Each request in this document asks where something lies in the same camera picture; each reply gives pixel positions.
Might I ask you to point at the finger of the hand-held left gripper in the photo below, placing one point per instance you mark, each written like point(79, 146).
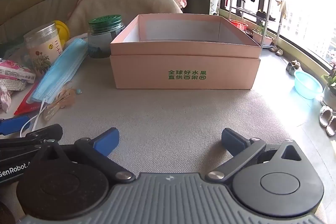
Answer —
point(14, 124)
point(34, 137)

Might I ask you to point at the grey slipper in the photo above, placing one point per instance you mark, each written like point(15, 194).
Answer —
point(331, 127)
point(325, 115)

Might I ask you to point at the pair of small shoes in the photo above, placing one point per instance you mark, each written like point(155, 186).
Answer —
point(292, 67)

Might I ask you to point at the dark shoes on rack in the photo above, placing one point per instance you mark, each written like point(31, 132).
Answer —
point(265, 15)

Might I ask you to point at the plastic jar with flower label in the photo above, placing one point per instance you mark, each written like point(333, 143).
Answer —
point(42, 53)

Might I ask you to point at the translucent pink bow hair clip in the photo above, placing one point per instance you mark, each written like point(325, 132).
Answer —
point(63, 99)

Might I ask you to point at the beige sofa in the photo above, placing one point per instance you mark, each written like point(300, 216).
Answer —
point(126, 3)

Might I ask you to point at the pink floral cloth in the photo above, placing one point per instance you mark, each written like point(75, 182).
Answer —
point(5, 99)

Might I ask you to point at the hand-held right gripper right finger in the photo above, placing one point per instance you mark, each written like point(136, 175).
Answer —
point(231, 140)

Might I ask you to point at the potted succulent plant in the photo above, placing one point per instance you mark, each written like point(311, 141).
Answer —
point(330, 92)

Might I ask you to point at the yellow plastic toy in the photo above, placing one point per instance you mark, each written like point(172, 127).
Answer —
point(64, 32)

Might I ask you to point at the glass jar with green lid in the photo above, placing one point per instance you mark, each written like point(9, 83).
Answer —
point(105, 37)

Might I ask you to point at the potted green plant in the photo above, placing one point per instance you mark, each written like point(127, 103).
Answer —
point(261, 36)

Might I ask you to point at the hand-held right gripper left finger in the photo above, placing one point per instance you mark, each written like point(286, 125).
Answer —
point(110, 141)

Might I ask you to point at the blue plastic basin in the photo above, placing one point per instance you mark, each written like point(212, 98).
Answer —
point(307, 85)

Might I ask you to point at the blue face mask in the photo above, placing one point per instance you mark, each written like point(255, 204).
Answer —
point(60, 69)

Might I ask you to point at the pink cardboard box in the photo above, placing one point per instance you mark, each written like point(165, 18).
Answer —
point(183, 66)

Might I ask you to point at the red basin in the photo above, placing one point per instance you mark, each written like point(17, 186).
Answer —
point(239, 25)

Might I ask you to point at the red packet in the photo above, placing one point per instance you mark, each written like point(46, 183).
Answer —
point(26, 106)

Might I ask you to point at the white beaded item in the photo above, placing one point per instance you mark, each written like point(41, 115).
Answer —
point(13, 85)

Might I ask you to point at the pair of beige slippers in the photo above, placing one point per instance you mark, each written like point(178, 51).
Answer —
point(276, 50)

